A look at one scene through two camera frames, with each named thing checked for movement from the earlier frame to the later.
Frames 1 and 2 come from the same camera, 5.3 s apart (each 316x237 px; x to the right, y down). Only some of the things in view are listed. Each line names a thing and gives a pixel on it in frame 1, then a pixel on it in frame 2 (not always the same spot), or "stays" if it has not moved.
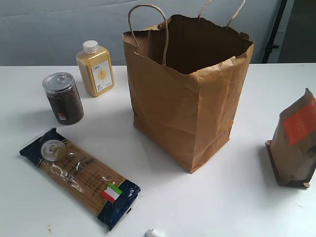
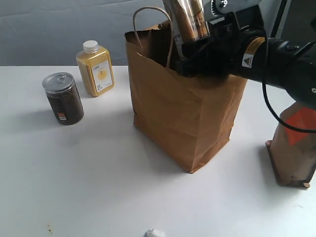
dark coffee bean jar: (64, 97) stays
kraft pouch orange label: (292, 148) stays
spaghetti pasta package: (108, 194) -> (188, 21)
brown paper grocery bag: (186, 75) stays
